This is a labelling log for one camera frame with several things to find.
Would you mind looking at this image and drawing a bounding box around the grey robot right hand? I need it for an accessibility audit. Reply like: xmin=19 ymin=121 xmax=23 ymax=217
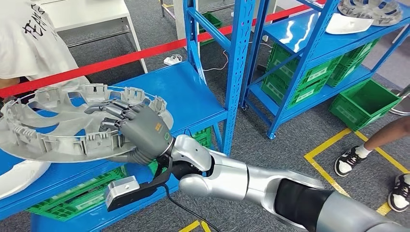
xmin=84 ymin=99 xmax=176 ymax=166

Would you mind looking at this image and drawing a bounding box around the grey plastic hubcap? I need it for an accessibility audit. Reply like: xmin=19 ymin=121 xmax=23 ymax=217
xmin=0 ymin=82 xmax=175 ymax=164
xmin=337 ymin=0 xmax=404 ymax=27

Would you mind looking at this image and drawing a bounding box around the white plastic part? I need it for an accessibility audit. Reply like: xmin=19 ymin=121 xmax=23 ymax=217
xmin=0 ymin=159 xmax=52 ymax=200
xmin=325 ymin=13 xmax=375 ymax=35

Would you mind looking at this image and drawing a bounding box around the white power strip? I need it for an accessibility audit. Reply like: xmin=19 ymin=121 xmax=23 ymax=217
xmin=163 ymin=54 xmax=183 ymax=66

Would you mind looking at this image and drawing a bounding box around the red barrier band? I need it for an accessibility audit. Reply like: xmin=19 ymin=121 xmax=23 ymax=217
xmin=0 ymin=0 xmax=327 ymax=98

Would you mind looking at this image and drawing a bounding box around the white cabinet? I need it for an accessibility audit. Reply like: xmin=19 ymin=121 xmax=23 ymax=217
xmin=173 ymin=0 xmax=201 ymax=58

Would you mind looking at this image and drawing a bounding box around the white table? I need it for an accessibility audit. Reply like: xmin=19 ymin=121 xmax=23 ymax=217
xmin=40 ymin=0 xmax=148 ymax=74

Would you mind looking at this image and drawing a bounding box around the person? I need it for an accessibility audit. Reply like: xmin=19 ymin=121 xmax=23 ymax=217
xmin=334 ymin=116 xmax=410 ymax=213
xmin=0 ymin=0 xmax=91 ymax=97

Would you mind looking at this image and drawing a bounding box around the black and white sneaker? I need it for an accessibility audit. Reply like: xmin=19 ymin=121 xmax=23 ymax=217
xmin=334 ymin=145 xmax=368 ymax=177
xmin=387 ymin=174 xmax=410 ymax=213

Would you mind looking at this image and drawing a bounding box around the chrome stool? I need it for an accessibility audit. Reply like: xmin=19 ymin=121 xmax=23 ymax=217
xmin=389 ymin=84 xmax=410 ymax=116

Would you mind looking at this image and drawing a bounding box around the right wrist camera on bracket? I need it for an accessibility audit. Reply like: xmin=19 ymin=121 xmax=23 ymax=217
xmin=105 ymin=154 xmax=174 ymax=213

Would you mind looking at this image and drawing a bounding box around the black camera cable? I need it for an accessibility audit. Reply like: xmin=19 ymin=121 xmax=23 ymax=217
xmin=163 ymin=184 xmax=222 ymax=232

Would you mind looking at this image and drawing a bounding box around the white floor cable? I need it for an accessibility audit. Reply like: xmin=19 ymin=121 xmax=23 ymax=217
xmin=203 ymin=42 xmax=273 ymax=72

